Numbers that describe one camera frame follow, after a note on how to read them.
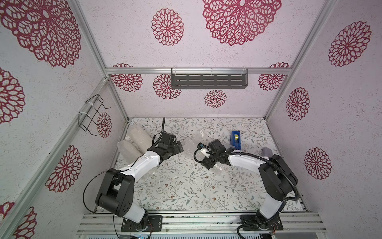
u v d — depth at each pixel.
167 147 0.68
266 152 0.98
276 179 0.47
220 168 0.85
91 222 0.76
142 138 1.00
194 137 1.06
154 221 0.74
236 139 1.01
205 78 0.95
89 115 0.75
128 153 0.91
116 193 0.43
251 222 0.74
